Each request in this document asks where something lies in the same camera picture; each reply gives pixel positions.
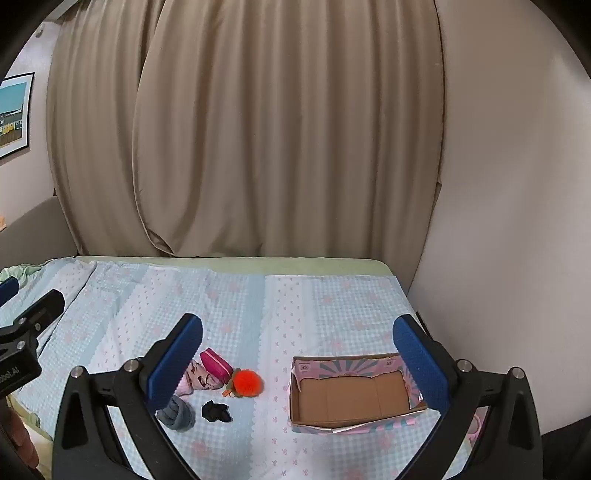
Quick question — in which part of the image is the orange fluffy plush toy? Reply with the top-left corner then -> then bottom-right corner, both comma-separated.
222,368 -> 264,398

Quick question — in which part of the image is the pink zipper pouch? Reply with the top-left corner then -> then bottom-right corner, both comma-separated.
199,348 -> 234,384

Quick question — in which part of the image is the grey-blue sock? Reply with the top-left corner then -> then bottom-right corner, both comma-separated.
156,396 -> 195,432

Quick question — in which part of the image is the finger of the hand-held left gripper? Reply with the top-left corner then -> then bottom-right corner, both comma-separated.
0,290 -> 65,358
0,277 -> 20,308

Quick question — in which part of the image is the black sock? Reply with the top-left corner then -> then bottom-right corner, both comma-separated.
202,401 -> 233,423

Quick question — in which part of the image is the person's left hand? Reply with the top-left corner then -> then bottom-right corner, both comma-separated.
7,408 -> 41,469

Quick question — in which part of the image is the framed wall picture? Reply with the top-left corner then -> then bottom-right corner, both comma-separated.
0,72 -> 35,160

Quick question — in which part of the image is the blue and pink printed blanket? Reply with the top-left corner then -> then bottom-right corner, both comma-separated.
0,257 -> 481,480

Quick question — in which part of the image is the beige curtain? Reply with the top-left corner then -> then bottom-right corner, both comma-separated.
45,0 -> 446,287

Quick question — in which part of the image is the light green bed sheet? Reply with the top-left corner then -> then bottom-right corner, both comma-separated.
0,255 -> 402,283

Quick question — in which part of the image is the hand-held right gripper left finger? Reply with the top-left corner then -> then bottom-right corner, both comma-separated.
52,313 -> 204,480

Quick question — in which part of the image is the pink and white sock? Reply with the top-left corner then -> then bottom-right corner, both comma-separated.
174,360 -> 218,398

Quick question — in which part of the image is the pink patterned cardboard box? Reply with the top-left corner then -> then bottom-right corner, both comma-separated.
288,353 -> 428,435

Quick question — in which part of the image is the small pink object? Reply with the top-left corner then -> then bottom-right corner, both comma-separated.
465,413 -> 485,446

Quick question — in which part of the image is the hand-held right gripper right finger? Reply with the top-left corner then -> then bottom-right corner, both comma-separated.
392,315 -> 544,480

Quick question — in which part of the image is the grey upholstered headboard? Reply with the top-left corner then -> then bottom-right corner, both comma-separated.
0,198 -> 77,271

